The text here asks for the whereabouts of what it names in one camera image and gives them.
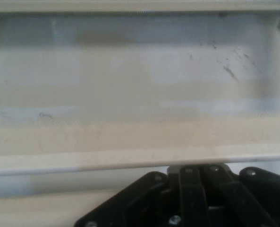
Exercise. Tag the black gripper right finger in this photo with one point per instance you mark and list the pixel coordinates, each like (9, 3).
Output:
(248, 201)

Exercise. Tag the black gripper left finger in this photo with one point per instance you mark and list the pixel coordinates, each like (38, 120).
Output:
(135, 203)

